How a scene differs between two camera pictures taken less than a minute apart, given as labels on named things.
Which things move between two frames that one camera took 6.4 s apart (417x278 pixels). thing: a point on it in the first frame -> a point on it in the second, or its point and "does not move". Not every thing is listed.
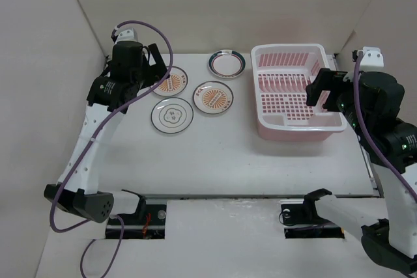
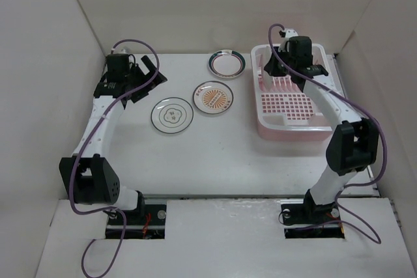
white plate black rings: [172, 115] does not move
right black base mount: [303, 221] does not move
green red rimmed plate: [227, 63] does not move
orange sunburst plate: [212, 97] does not move
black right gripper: [325, 79] -> [271, 67]
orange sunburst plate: [174, 84] -> [268, 79]
